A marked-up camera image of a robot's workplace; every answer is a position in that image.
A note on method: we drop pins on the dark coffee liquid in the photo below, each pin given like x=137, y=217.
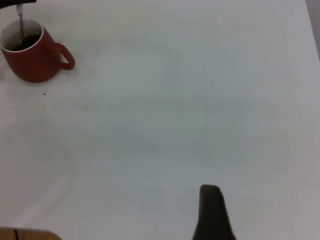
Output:
x=28, y=41

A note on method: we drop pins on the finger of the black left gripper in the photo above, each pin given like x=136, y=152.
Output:
x=15, y=2

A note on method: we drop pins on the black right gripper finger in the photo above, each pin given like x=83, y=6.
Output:
x=212, y=215

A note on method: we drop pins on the red ceramic mug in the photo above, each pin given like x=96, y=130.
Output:
x=37, y=65

